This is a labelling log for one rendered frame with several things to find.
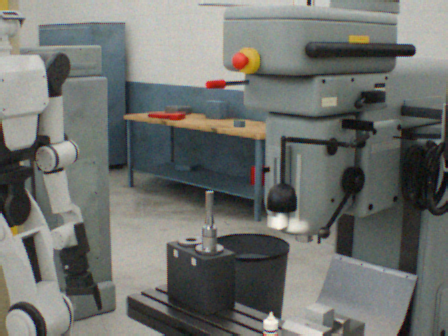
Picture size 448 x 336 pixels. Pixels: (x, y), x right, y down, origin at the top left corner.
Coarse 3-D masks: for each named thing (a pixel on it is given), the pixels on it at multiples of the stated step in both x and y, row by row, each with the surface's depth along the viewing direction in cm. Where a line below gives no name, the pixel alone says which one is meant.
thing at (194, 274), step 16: (192, 240) 220; (176, 256) 215; (192, 256) 208; (208, 256) 206; (224, 256) 207; (176, 272) 216; (192, 272) 209; (208, 272) 204; (224, 272) 208; (176, 288) 217; (192, 288) 210; (208, 288) 205; (224, 288) 209; (192, 304) 211; (208, 304) 206; (224, 304) 210
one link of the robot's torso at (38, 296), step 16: (32, 208) 192; (0, 224) 178; (32, 224) 193; (0, 240) 179; (16, 240) 179; (32, 240) 189; (48, 240) 190; (0, 256) 182; (16, 256) 179; (32, 256) 189; (48, 256) 188; (16, 272) 183; (32, 272) 181; (48, 272) 190; (16, 288) 184; (32, 288) 181; (48, 288) 186; (16, 304) 183; (32, 304) 182; (48, 304) 184; (64, 304) 189; (32, 320) 179; (48, 320) 182; (64, 320) 188
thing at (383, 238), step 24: (408, 144) 194; (384, 216) 203; (408, 216) 196; (432, 216) 194; (336, 240) 217; (360, 240) 210; (384, 240) 204; (408, 240) 197; (432, 240) 195; (384, 264) 205; (408, 264) 198; (432, 264) 196; (432, 288) 198; (408, 312) 200; (432, 312) 200
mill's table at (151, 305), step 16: (160, 288) 229; (128, 304) 222; (144, 304) 215; (160, 304) 215; (176, 304) 215; (144, 320) 216; (160, 320) 212; (176, 320) 204; (192, 320) 203; (208, 320) 203; (224, 320) 203; (240, 320) 203; (256, 320) 204
